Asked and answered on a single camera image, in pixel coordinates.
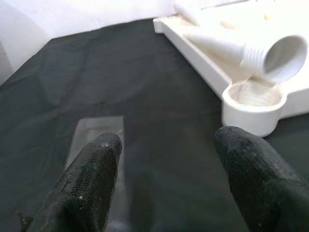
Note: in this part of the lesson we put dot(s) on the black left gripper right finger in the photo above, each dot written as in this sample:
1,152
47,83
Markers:
265,188

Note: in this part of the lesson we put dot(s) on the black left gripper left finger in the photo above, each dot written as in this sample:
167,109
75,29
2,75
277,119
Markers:
84,188

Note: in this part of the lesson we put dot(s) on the white plastic table leg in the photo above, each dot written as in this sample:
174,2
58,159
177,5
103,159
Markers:
217,46

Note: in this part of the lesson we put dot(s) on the clear plastic tape patch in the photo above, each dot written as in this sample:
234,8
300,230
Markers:
96,125

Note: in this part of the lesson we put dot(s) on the white plastic table top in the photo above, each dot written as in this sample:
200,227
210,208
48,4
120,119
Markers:
251,116

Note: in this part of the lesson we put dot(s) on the black table cloth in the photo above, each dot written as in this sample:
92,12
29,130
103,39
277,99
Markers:
144,84

